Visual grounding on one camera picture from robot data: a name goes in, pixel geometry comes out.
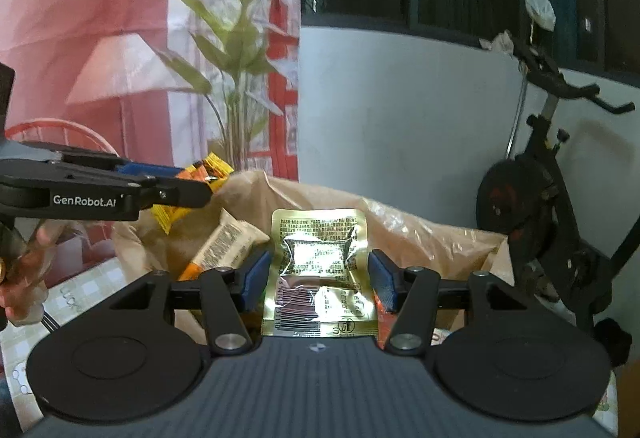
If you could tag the cream snack packet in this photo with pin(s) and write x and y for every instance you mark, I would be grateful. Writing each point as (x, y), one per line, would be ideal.
(225, 243)

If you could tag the white plastic cover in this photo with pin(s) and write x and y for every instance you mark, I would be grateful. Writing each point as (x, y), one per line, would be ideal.
(541, 10)

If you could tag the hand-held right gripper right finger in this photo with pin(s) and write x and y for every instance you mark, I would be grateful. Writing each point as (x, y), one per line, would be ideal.
(384, 280)

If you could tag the yellow orange snack packet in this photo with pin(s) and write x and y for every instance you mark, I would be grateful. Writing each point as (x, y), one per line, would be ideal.
(220, 168)

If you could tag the cardboard box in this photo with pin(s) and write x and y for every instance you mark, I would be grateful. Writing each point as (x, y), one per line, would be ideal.
(497, 263)

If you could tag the person's left hand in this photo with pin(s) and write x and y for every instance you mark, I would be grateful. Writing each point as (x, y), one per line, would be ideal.
(30, 263)

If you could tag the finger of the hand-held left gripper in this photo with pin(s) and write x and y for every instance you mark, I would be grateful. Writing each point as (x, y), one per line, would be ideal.
(150, 169)
(175, 193)

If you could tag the crumpled white tissue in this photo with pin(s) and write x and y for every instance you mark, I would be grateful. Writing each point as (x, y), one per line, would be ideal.
(500, 42)

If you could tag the checked tablecloth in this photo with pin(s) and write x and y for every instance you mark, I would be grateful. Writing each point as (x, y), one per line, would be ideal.
(95, 280)

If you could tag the gold foil packet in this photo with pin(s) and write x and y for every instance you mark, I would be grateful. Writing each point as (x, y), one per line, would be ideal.
(320, 243)

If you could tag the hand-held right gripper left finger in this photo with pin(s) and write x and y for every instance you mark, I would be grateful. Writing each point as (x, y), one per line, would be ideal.
(255, 280)

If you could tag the black exercise bike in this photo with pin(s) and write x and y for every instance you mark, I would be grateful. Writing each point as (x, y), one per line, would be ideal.
(505, 198)

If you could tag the wooden door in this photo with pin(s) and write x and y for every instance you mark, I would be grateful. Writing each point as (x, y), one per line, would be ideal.
(627, 398)

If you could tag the wall poster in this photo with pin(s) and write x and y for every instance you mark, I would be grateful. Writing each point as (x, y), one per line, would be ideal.
(75, 18)

